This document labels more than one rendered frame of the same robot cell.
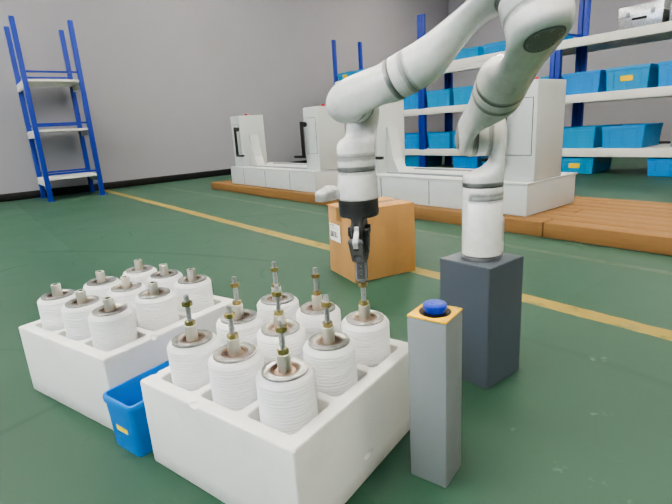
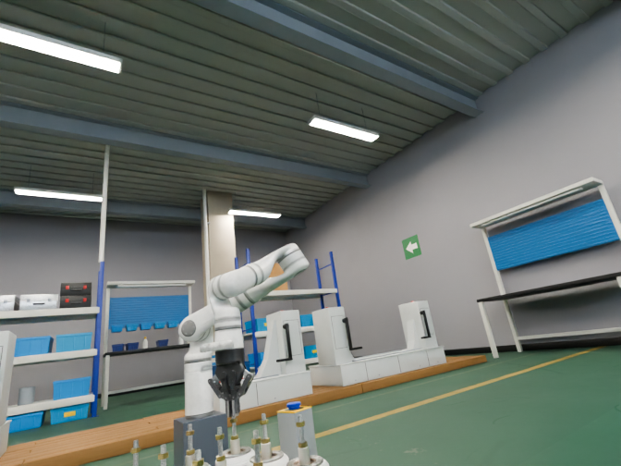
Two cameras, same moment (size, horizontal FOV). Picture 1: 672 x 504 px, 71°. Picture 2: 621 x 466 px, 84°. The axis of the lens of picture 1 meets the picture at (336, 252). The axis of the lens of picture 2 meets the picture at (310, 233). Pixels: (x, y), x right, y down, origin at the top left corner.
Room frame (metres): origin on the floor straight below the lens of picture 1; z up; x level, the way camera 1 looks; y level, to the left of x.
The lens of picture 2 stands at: (0.56, 0.90, 0.48)
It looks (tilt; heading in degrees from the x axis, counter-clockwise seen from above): 18 degrees up; 273
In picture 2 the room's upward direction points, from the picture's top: 8 degrees counter-clockwise
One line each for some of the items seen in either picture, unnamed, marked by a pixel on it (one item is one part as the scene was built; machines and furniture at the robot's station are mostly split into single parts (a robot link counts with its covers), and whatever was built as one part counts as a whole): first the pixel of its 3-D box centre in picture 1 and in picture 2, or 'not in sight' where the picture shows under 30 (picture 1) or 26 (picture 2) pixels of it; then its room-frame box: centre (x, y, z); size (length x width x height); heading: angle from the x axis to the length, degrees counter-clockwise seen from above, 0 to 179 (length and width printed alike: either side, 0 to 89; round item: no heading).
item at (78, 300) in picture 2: not in sight; (75, 304); (4.07, -3.49, 1.41); 0.42 x 0.34 x 0.17; 129
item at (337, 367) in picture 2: not in sight; (376, 337); (0.22, -3.20, 0.45); 1.51 x 0.57 x 0.74; 38
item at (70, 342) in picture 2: not in sight; (74, 343); (4.06, -3.52, 0.90); 0.50 x 0.38 x 0.21; 128
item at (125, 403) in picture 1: (180, 392); not in sight; (0.96, 0.38, 0.06); 0.30 x 0.11 x 0.12; 144
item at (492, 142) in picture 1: (483, 153); (197, 339); (1.08, -0.35, 0.54); 0.09 x 0.09 x 0.17; 84
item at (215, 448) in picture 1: (287, 401); not in sight; (0.85, 0.12, 0.09); 0.39 x 0.39 x 0.18; 53
